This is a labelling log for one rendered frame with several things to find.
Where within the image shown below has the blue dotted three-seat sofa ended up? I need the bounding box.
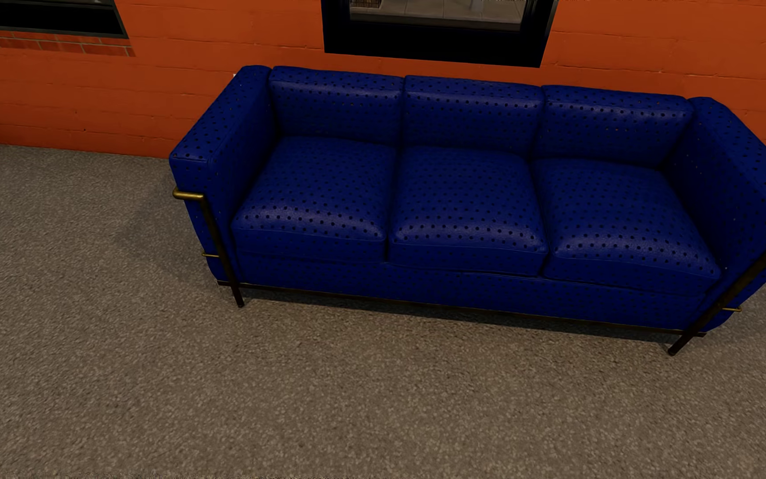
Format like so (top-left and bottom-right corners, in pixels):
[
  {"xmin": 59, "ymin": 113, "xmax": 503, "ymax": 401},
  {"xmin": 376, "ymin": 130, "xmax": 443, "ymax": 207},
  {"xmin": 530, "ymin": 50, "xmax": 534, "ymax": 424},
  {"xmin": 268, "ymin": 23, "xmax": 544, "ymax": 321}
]
[{"xmin": 169, "ymin": 64, "xmax": 766, "ymax": 357}]

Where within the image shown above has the black-framed window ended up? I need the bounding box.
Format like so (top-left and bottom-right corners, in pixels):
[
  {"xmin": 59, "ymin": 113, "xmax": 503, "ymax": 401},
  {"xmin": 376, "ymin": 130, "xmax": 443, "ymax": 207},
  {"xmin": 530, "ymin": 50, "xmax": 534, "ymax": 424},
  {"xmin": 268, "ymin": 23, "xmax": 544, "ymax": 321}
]
[
  {"xmin": 320, "ymin": 0, "xmax": 560, "ymax": 69},
  {"xmin": 0, "ymin": 0, "xmax": 129, "ymax": 39}
]

